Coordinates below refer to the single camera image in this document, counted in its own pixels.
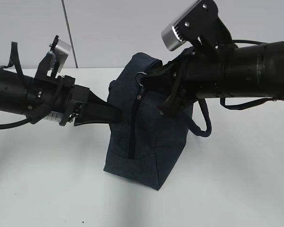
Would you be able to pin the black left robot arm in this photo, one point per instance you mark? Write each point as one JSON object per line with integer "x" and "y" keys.
{"x": 56, "y": 99}

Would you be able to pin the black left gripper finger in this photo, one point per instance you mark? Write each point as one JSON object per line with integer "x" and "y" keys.
{"x": 97, "y": 110}
{"x": 80, "y": 122}

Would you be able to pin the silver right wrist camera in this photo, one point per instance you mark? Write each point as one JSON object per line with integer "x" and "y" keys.
{"x": 200, "y": 20}

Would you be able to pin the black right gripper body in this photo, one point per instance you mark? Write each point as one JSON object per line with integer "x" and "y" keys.
{"x": 178, "y": 74}

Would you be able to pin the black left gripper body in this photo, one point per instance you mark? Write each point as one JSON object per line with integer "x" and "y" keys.
{"x": 71, "y": 98}

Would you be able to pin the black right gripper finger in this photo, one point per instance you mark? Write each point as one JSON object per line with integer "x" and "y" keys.
{"x": 175, "y": 103}
{"x": 160, "y": 78}

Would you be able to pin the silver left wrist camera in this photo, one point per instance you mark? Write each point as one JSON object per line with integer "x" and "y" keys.
{"x": 54, "y": 59}

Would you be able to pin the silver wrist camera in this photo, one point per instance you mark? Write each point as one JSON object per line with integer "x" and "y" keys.
{"x": 54, "y": 59}
{"x": 200, "y": 20}

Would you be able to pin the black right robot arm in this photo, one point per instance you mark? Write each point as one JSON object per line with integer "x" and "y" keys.
{"x": 255, "y": 71}

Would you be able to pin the dark blue zip bag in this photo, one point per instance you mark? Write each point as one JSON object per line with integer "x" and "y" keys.
{"x": 145, "y": 146}

